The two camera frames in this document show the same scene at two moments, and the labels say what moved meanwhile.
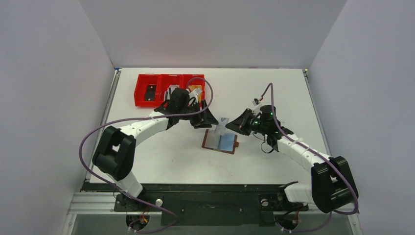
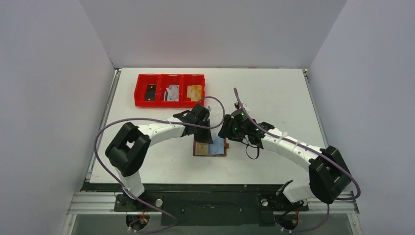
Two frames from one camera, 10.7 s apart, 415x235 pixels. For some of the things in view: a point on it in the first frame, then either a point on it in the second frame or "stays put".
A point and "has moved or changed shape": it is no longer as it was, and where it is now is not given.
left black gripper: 207,118 -> 206,138
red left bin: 143,80 stays put
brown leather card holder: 226,143 has moved or changed shape
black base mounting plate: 204,205 stays put
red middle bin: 163,82 stays put
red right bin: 186,80 stays put
